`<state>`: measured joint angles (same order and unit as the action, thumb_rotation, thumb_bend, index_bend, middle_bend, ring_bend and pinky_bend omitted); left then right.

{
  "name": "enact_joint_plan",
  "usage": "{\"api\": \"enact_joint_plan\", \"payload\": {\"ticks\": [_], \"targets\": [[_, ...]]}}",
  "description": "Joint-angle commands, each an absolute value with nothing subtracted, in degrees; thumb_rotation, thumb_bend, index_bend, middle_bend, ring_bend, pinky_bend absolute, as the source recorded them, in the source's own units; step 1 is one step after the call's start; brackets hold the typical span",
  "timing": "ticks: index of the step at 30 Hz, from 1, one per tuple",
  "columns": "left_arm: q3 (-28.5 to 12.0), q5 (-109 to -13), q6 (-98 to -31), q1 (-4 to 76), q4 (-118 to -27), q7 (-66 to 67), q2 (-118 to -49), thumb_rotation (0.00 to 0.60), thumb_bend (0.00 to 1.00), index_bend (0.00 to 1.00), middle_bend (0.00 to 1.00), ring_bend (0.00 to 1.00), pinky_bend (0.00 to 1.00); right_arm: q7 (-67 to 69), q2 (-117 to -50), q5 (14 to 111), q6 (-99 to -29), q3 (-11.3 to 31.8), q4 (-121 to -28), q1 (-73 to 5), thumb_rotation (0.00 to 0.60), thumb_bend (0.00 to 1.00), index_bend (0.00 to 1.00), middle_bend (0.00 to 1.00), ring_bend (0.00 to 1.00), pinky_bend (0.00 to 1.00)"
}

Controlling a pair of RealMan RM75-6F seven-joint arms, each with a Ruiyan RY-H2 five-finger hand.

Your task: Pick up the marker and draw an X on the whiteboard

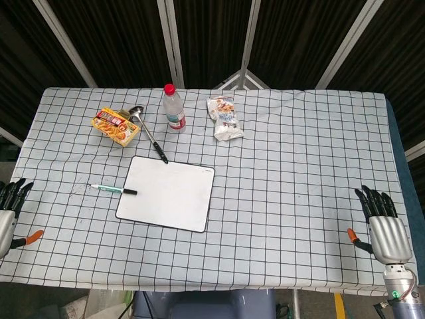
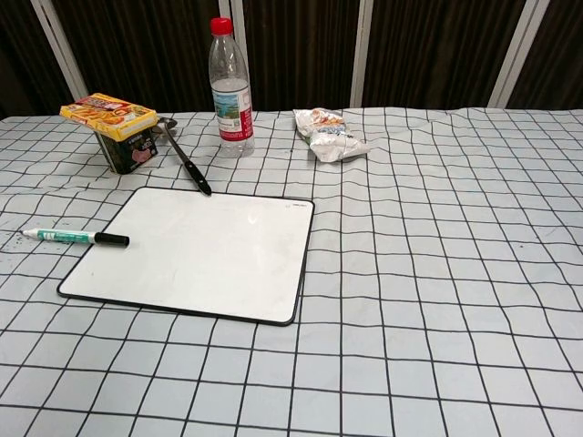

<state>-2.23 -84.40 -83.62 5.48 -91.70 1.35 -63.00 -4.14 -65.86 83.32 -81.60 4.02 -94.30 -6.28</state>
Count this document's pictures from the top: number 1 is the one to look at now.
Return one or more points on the clear bottle red cap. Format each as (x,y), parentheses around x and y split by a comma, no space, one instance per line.
(174,113)

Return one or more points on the blue table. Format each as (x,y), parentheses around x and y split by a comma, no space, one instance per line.
(403,172)

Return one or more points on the white checkered tablecloth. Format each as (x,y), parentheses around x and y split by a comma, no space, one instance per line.
(282,182)

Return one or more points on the metal table leg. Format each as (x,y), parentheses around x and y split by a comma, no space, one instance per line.
(296,304)

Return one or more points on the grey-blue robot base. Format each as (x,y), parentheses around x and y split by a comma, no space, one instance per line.
(206,304)

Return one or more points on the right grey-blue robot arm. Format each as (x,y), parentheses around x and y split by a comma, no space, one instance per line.
(398,277)

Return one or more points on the yellow curry box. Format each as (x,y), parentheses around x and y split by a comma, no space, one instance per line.
(114,128)

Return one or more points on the white partition frame bar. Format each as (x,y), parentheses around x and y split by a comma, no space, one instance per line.
(415,151)
(11,137)

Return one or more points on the small tin can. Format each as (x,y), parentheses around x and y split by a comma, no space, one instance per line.
(125,114)

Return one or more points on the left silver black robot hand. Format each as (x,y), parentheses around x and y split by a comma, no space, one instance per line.
(5,226)

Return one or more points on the white partition frame post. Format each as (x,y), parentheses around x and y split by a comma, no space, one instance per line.
(171,40)
(250,33)
(352,40)
(63,40)

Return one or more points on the white triangular partition foot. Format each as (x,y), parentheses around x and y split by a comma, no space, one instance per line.
(234,80)

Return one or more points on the green whiteboard marker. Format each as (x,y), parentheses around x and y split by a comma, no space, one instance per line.
(109,189)

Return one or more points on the white drawing board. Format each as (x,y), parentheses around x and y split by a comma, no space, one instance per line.
(166,196)

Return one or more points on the white snack bag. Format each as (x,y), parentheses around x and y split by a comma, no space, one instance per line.
(225,119)

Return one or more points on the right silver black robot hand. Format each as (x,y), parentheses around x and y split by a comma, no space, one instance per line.
(390,237)

